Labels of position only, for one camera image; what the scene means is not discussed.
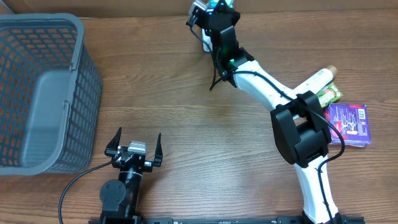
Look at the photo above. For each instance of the white bamboo print tube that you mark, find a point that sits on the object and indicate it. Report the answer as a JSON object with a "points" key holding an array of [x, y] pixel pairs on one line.
{"points": [[317, 81]]}

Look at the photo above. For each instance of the white barcode scanner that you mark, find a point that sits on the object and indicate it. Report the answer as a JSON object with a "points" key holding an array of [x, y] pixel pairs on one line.
{"points": [[207, 45]]}

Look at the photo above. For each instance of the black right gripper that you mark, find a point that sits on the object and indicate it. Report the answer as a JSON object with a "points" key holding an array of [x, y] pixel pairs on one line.
{"points": [[235, 15]]}

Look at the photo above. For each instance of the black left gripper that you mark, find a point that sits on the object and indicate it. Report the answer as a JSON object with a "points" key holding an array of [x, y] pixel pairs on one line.
{"points": [[131, 158]]}

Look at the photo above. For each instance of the purple sanitary pad pack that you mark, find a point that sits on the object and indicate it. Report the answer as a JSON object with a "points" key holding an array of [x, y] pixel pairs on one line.
{"points": [[351, 121]]}

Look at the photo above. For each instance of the grey plastic mesh basket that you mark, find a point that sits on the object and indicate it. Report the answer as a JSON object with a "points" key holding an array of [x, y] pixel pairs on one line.
{"points": [[50, 95]]}

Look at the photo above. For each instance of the green yellow snack pouch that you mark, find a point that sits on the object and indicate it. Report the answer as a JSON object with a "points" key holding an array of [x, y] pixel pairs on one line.
{"points": [[329, 94]]}

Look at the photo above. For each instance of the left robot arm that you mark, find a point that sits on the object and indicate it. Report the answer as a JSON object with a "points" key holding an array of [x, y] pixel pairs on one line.
{"points": [[119, 196]]}

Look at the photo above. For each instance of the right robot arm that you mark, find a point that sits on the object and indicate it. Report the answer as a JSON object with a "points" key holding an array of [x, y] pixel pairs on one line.
{"points": [[301, 132]]}

